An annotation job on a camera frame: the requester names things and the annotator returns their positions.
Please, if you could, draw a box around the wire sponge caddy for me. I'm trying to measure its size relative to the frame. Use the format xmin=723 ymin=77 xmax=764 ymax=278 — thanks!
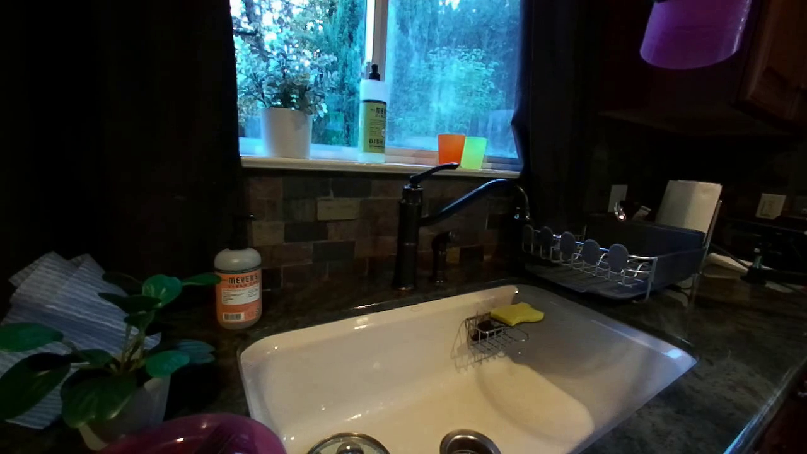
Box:
xmin=451 ymin=311 xmax=530 ymax=376

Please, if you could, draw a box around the orange plastic cup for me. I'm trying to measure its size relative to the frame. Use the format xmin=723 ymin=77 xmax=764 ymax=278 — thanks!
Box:
xmin=437 ymin=131 xmax=466 ymax=169

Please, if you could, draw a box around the soap bottle orange label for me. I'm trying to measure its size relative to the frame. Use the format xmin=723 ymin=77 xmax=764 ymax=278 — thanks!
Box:
xmin=211 ymin=212 xmax=267 ymax=332

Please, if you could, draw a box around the white pot with plant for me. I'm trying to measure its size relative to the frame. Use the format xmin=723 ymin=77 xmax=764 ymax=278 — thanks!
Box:
xmin=249 ymin=71 xmax=329 ymax=162

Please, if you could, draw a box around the metal sink drain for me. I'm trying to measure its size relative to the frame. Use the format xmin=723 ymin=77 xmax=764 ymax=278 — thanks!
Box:
xmin=438 ymin=428 xmax=504 ymax=454

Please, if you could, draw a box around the white kitchen sink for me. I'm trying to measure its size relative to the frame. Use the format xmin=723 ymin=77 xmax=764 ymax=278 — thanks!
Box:
xmin=238 ymin=282 xmax=701 ymax=454

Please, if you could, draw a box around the wooden wall cabinet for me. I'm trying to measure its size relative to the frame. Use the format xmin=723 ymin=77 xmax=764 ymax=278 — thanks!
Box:
xmin=737 ymin=0 xmax=807 ymax=131

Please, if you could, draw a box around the small dark countertop object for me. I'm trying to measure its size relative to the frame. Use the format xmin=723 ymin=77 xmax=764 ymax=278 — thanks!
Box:
xmin=742 ymin=242 xmax=771 ymax=284

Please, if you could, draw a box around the purple bowl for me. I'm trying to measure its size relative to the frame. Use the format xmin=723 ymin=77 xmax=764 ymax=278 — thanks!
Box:
xmin=104 ymin=410 xmax=287 ymax=454

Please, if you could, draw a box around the dark bronze faucet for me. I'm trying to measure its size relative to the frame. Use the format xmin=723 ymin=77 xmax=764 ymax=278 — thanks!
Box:
xmin=390 ymin=162 xmax=534 ymax=294

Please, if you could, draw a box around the round metal sink stopper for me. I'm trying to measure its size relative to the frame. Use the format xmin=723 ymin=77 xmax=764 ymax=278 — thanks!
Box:
xmin=305 ymin=430 xmax=390 ymax=454

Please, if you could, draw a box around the dark scrub pad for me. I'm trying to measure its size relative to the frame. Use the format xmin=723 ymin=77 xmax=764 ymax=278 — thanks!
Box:
xmin=466 ymin=316 xmax=504 ymax=343

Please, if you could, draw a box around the blue dish rack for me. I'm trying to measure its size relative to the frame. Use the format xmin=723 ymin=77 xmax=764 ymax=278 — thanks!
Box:
xmin=516 ymin=215 xmax=712 ymax=303

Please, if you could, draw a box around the white wall outlet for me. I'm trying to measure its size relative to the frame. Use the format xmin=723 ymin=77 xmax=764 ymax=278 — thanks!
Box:
xmin=606 ymin=182 xmax=630 ymax=216
xmin=753 ymin=192 xmax=789 ymax=225

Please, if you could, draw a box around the dark window curtain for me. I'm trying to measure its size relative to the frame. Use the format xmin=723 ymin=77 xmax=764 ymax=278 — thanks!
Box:
xmin=513 ymin=0 xmax=612 ymax=229
xmin=0 ymin=0 xmax=247 ymax=284

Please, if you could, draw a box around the purple plastic cup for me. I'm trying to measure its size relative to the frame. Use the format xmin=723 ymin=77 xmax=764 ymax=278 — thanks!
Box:
xmin=637 ymin=0 xmax=757 ymax=72

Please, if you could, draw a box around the tall bottle green label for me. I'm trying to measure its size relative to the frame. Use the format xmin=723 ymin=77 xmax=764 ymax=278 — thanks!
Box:
xmin=359 ymin=60 xmax=390 ymax=158

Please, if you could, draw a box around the striped white cloth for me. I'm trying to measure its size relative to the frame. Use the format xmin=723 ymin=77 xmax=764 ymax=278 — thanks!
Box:
xmin=0 ymin=249 xmax=162 ymax=430

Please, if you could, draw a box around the white paper towel roll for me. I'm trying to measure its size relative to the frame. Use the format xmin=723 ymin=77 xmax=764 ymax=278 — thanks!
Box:
xmin=653 ymin=177 xmax=726 ymax=239

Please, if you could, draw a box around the kitchen window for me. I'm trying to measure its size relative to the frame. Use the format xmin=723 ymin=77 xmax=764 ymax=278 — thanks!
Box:
xmin=230 ymin=0 xmax=524 ymax=177

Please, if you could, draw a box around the green leafy potted plant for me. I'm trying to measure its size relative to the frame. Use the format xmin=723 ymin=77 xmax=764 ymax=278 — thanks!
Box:
xmin=0 ymin=270 xmax=221 ymax=454

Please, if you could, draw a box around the yellow sponge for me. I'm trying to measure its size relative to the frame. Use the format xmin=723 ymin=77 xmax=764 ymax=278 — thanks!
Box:
xmin=489 ymin=300 xmax=547 ymax=329

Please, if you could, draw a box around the green plastic cup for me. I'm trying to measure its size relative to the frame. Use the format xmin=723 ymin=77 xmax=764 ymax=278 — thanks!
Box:
xmin=458 ymin=134 xmax=492 ymax=171

